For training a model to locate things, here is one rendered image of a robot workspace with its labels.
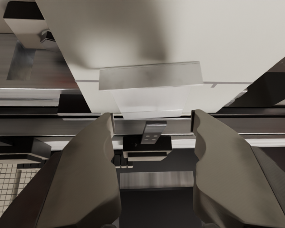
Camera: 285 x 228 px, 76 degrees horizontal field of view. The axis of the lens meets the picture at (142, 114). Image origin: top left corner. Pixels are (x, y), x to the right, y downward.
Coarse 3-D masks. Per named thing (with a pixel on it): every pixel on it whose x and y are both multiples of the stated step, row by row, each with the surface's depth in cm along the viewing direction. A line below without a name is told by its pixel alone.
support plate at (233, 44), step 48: (48, 0) 10; (96, 0) 10; (144, 0) 10; (192, 0) 10; (240, 0) 10; (96, 48) 14; (144, 48) 14; (192, 48) 14; (240, 48) 14; (96, 96) 21; (192, 96) 22
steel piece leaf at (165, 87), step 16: (160, 64) 15; (176, 64) 15; (192, 64) 15; (112, 80) 15; (128, 80) 15; (144, 80) 15; (160, 80) 15; (176, 80) 15; (192, 80) 15; (128, 96) 21; (144, 96) 21; (160, 96) 21; (176, 96) 21
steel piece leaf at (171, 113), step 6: (126, 114) 26; (132, 114) 26; (138, 114) 26; (144, 114) 26; (150, 114) 26; (156, 114) 26; (162, 114) 26; (168, 114) 26; (174, 114) 27; (180, 114) 27
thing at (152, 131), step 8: (144, 128) 33; (152, 128) 32; (160, 128) 32; (136, 136) 45; (144, 136) 37; (152, 136) 37; (160, 136) 45; (168, 136) 45; (128, 144) 44; (136, 144) 44; (144, 144) 44; (152, 144) 44; (160, 144) 44; (168, 144) 45; (128, 152) 44; (136, 152) 44; (144, 152) 44; (152, 152) 45; (160, 152) 45; (168, 152) 46; (128, 160) 49; (136, 160) 50; (144, 160) 50; (152, 160) 51; (160, 160) 51
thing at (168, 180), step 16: (128, 176) 24; (144, 176) 25; (160, 176) 25; (176, 176) 25; (192, 176) 25; (128, 192) 23; (144, 192) 23; (160, 192) 23; (176, 192) 23; (192, 192) 23; (128, 208) 22; (144, 208) 22; (160, 208) 23; (176, 208) 23; (192, 208) 23; (128, 224) 22; (144, 224) 22; (160, 224) 22; (176, 224) 22; (192, 224) 22
